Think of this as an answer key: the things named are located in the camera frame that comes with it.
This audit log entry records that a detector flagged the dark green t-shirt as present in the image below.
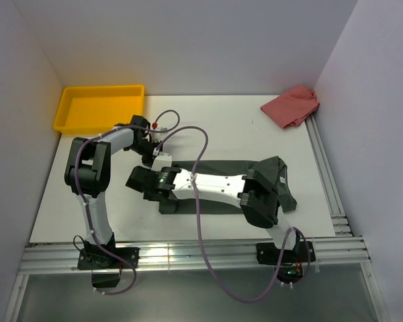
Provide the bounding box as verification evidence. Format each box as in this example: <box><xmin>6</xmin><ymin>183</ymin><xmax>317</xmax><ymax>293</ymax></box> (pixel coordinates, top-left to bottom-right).
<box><xmin>159</xmin><ymin>156</ymin><xmax>298</xmax><ymax>215</ymax></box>

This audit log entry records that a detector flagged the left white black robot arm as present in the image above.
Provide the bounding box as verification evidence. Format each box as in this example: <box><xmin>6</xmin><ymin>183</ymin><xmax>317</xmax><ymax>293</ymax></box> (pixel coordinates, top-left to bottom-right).
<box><xmin>64</xmin><ymin>115</ymin><xmax>158</xmax><ymax>268</ymax></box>

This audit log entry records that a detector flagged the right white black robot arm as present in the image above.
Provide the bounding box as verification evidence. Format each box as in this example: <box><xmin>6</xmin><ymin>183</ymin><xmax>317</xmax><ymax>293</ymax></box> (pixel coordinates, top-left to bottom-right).
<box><xmin>126</xmin><ymin>166</ymin><xmax>301</xmax><ymax>262</ymax></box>

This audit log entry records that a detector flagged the yellow plastic tray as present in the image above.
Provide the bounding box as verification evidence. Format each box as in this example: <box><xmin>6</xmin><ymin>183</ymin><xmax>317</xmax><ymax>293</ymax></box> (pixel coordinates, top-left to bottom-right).
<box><xmin>53</xmin><ymin>85</ymin><xmax>145</xmax><ymax>136</ymax></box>

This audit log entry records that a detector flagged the folded pink t-shirt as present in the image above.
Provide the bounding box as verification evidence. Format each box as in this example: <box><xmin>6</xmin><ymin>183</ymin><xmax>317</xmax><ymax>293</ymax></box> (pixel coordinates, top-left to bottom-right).
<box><xmin>260</xmin><ymin>85</ymin><xmax>320</xmax><ymax>129</ymax></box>

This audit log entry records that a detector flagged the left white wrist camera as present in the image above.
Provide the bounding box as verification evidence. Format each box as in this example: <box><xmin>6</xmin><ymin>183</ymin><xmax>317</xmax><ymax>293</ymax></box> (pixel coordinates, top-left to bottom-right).
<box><xmin>149</xmin><ymin>127</ymin><xmax>169</xmax><ymax>144</ymax></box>

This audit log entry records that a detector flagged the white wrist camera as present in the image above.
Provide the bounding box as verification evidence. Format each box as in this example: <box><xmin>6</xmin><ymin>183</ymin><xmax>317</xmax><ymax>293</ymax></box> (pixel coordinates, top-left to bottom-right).
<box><xmin>149</xmin><ymin>127</ymin><xmax>169</xmax><ymax>144</ymax></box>
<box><xmin>151</xmin><ymin>152</ymin><xmax>173</xmax><ymax>172</ymax></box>

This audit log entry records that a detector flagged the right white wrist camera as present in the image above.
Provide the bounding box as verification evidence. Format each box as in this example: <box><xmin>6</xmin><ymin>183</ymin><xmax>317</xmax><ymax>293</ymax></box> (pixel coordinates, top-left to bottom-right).
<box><xmin>151</xmin><ymin>152</ymin><xmax>173</xmax><ymax>172</ymax></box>

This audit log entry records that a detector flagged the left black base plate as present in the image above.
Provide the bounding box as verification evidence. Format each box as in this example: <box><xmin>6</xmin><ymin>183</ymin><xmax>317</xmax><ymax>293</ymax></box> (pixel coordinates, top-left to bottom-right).
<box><xmin>77</xmin><ymin>247</ymin><xmax>140</xmax><ymax>270</ymax></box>

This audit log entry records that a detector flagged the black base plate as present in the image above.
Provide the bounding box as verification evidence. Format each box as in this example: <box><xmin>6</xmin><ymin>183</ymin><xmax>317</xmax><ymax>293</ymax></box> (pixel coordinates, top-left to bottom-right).
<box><xmin>256</xmin><ymin>240</ymin><xmax>316</xmax><ymax>266</ymax></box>
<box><xmin>77</xmin><ymin>247</ymin><xmax>140</xmax><ymax>270</ymax></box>

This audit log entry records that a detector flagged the front aluminium rail frame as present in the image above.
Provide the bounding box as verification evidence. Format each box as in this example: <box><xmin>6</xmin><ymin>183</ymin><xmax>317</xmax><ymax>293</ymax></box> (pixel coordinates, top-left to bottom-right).
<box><xmin>4</xmin><ymin>236</ymin><xmax>391</xmax><ymax>321</ymax></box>

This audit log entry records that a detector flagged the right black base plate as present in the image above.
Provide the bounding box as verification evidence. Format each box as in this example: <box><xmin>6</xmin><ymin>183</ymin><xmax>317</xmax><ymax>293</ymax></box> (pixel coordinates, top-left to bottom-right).
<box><xmin>256</xmin><ymin>240</ymin><xmax>316</xmax><ymax>266</ymax></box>

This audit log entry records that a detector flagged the right side aluminium rail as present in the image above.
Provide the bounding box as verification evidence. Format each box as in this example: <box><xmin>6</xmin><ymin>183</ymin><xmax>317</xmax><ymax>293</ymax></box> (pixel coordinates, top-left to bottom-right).
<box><xmin>305</xmin><ymin>115</ymin><xmax>353</xmax><ymax>237</ymax></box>

